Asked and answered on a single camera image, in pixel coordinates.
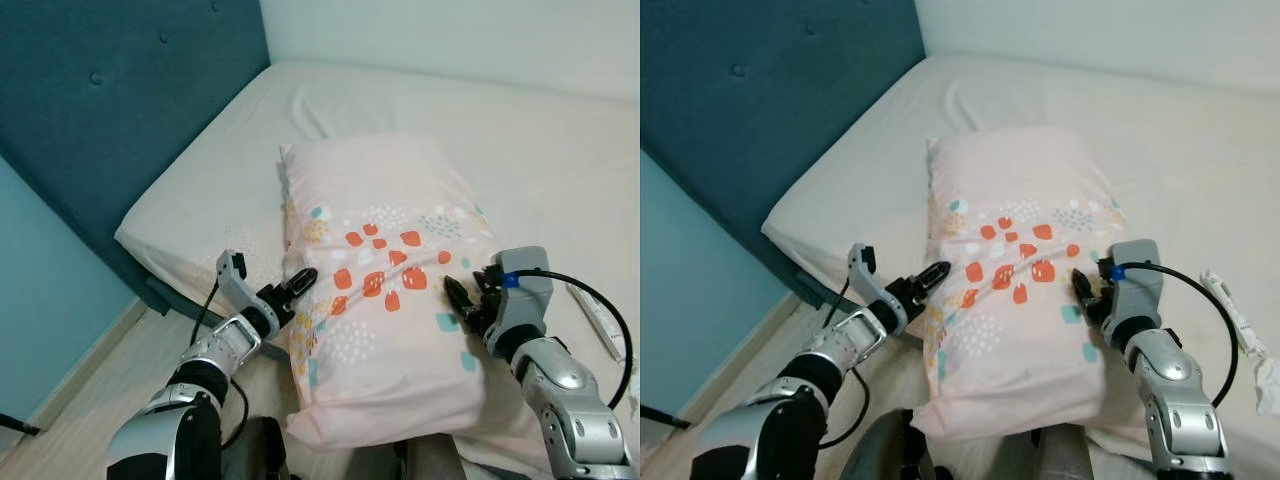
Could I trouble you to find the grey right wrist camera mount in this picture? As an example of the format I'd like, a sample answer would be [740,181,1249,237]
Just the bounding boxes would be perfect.
[487,246,554,356]
[1100,240,1163,346]

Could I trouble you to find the cream sheeted mattress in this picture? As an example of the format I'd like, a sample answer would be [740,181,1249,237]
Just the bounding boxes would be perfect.
[762,55,1280,471]
[115,62,641,471]

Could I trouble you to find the dark robot left leg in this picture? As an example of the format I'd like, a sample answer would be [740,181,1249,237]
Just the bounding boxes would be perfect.
[222,415,291,480]
[840,410,926,480]

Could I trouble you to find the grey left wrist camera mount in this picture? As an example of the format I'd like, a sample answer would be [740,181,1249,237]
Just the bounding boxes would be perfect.
[216,249,263,319]
[846,243,909,336]

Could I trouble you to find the dark robot leg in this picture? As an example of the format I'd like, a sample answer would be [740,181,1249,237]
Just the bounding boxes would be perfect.
[1035,425,1101,480]
[840,410,926,480]
[222,415,291,480]
[405,438,471,480]

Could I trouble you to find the long white printed wrapper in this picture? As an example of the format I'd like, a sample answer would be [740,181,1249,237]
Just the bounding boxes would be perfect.
[1200,268,1266,356]
[567,283,629,363]

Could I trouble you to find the crumpled white tissue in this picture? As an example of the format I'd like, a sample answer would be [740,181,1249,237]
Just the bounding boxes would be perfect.
[618,360,641,419]
[1252,358,1280,419]

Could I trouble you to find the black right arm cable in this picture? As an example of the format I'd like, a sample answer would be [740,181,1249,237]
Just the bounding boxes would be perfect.
[505,268,637,409]
[1118,260,1241,409]

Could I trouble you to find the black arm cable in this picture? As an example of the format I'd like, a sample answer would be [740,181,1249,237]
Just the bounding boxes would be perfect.
[1118,260,1241,409]
[188,283,251,451]
[828,278,871,451]
[505,268,637,409]

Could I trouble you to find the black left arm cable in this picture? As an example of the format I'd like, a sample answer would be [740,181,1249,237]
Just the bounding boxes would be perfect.
[188,283,251,451]
[828,278,871,451]

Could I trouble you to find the teal padded headboard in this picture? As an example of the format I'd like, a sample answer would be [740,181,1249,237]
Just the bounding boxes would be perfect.
[0,0,271,291]
[640,0,926,301]

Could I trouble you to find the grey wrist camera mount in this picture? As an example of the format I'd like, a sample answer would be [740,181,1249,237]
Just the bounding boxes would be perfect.
[1100,240,1163,346]
[846,243,909,336]
[216,249,263,319]
[487,246,554,356]

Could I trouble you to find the dark robot right leg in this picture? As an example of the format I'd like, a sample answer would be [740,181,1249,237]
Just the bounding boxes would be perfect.
[405,438,471,480]
[1035,425,1101,480]

